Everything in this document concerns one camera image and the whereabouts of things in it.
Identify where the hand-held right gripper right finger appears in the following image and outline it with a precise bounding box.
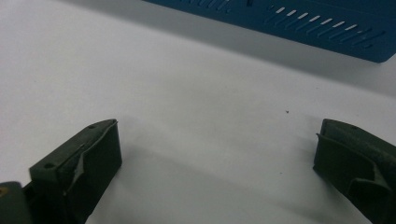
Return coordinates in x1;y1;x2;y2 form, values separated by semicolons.
312;118;396;224

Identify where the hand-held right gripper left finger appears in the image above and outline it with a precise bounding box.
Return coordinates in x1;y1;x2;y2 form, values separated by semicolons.
22;119;123;224

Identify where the blue file rack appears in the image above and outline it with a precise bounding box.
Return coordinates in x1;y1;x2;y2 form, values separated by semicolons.
141;0;396;63

